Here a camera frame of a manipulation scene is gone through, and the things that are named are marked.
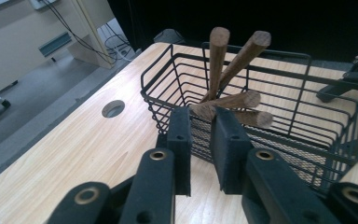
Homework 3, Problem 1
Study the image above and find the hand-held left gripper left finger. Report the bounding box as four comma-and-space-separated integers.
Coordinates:
166, 106, 193, 197

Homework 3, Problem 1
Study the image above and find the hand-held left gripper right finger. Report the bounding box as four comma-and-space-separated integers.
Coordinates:
209, 106, 255, 194

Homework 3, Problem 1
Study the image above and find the black wire basket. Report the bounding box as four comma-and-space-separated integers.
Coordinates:
140, 41, 358, 197

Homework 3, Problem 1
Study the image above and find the black curtain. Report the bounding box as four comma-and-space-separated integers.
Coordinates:
106, 0, 358, 63

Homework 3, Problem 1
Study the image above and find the grey vent grille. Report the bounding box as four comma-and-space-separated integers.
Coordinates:
37, 31, 75, 59

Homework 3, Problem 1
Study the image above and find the white power strip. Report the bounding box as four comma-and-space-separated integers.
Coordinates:
28, 0, 59, 10

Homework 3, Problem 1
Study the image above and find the round grey cable grommet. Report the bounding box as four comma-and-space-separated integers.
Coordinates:
101, 99, 126, 119

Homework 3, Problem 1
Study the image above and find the white cable bundle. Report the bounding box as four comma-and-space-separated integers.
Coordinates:
103, 22, 135, 63

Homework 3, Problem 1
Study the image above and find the black hanging cable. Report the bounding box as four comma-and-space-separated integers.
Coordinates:
40, 0, 119, 65

